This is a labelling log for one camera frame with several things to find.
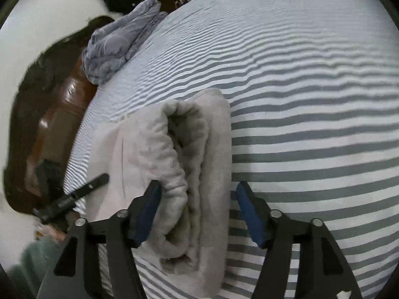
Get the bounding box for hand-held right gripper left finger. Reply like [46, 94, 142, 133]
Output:
[37, 180, 162, 299]

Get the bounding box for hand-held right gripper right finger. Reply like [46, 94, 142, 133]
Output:
[236, 181, 362, 299]

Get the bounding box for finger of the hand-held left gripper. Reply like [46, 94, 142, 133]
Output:
[34, 173, 110, 224]

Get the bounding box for beige towel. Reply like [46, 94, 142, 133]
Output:
[86, 88, 233, 298]

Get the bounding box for person's left forearm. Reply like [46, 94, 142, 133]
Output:
[8, 235, 67, 299]

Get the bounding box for grey white striped bed sheet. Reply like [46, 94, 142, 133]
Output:
[62, 0, 399, 299]

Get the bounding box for grey blue blanket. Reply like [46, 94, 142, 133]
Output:
[82, 0, 169, 85]

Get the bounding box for brown wooden bed frame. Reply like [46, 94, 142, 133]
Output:
[26, 56, 98, 197]
[3, 15, 116, 215]

